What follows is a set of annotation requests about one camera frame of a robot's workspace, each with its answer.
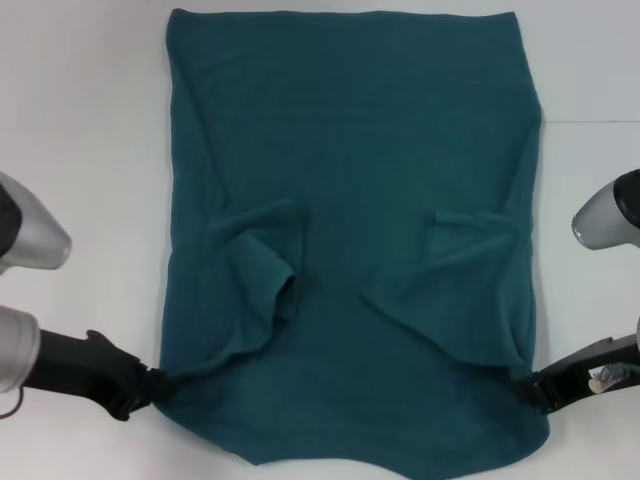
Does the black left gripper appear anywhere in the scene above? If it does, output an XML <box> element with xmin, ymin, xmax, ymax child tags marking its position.
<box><xmin>22</xmin><ymin>328</ymin><xmax>175</xmax><ymax>424</ymax></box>

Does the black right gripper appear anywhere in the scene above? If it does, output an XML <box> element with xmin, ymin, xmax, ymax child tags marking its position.
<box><xmin>510</xmin><ymin>335</ymin><xmax>640</xmax><ymax>414</ymax></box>

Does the blue t-shirt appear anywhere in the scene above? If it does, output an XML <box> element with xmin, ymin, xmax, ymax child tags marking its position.
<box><xmin>158</xmin><ymin>7</ymin><xmax>551</xmax><ymax>469</ymax></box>

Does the left arm cable with plug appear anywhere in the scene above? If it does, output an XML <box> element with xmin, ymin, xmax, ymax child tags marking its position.
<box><xmin>0</xmin><ymin>387</ymin><xmax>25</xmax><ymax>420</ymax></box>

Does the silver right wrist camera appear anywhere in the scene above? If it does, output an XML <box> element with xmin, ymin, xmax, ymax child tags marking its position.
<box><xmin>571</xmin><ymin>169</ymin><xmax>640</xmax><ymax>251</ymax></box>

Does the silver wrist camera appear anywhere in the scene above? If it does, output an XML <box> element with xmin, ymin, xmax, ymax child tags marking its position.
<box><xmin>0</xmin><ymin>172</ymin><xmax>73</xmax><ymax>277</ymax></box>
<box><xmin>571</xmin><ymin>169</ymin><xmax>640</xmax><ymax>251</ymax></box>

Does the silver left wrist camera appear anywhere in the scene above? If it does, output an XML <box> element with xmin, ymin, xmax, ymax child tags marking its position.
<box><xmin>0</xmin><ymin>172</ymin><xmax>73</xmax><ymax>277</ymax></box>

